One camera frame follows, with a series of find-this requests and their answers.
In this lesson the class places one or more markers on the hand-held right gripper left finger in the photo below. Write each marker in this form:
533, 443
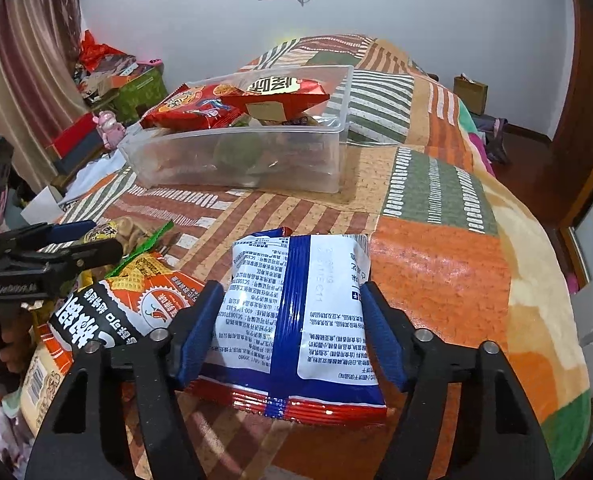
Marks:
196, 340

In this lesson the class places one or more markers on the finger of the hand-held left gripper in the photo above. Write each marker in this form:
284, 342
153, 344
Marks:
91, 255
71, 230

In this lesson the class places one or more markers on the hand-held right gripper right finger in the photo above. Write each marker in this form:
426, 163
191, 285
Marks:
384, 340

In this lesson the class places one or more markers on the yellow label brown snack packet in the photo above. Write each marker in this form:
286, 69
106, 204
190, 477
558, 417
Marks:
126, 232

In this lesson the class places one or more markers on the blue white snack packet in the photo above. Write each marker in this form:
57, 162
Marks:
296, 320

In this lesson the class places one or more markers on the red noodle snack packet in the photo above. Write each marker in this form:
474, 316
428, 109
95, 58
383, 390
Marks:
191, 105

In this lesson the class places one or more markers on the clear plastic container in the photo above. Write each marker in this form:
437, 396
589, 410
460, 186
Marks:
236, 160

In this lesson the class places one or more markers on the red packet with black label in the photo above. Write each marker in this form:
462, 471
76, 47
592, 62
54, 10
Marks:
271, 95

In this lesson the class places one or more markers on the person's left hand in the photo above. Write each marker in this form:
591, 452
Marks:
15, 335

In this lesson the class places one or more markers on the white notebook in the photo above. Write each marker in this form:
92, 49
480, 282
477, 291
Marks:
41, 205

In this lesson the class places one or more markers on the yellow green snack packet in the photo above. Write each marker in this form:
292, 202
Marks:
144, 265

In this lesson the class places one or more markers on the white folded cloth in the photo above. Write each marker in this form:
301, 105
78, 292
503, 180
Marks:
94, 175

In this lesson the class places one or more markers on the black orange chip packet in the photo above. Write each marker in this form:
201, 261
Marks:
126, 310

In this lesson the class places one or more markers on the dark grey box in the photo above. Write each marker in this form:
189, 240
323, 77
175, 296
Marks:
79, 162

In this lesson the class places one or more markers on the red box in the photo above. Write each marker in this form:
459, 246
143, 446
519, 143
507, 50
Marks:
74, 135

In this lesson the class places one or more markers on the pink toy rabbit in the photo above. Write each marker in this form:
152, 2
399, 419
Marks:
109, 130

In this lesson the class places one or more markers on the striped brown curtain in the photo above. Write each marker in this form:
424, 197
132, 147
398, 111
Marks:
26, 60

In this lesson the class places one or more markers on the beige cracker packet with barcode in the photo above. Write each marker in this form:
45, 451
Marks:
41, 380

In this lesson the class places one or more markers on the pile of household clutter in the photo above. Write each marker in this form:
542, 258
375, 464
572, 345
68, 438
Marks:
101, 80

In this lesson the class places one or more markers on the green storage box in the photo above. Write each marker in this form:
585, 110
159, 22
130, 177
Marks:
146, 92

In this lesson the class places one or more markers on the red plastic bag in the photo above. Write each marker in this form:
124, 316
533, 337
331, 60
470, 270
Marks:
99, 52

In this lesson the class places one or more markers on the clothes heap on floor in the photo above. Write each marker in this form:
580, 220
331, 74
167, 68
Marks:
491, 137

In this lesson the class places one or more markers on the brown paper bag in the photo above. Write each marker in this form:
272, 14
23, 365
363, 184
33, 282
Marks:
470, 95

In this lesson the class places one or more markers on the wooden wardrobe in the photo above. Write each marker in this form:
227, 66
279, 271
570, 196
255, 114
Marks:
586, 110

